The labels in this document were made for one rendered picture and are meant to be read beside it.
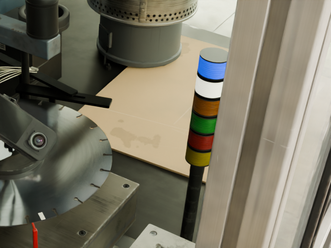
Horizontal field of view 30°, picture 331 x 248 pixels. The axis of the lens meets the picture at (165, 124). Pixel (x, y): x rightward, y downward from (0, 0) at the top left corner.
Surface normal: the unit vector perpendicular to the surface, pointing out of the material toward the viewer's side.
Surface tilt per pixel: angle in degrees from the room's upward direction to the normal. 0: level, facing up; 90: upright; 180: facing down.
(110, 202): 0
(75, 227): 0
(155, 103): 0
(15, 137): 51
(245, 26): 90
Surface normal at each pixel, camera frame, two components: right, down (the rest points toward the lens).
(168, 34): 0.67, 0.46
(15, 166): 0.13, -0.76
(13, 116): 0.44, -0.10
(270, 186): -0.46, 0.47
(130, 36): -0.25, 0.51
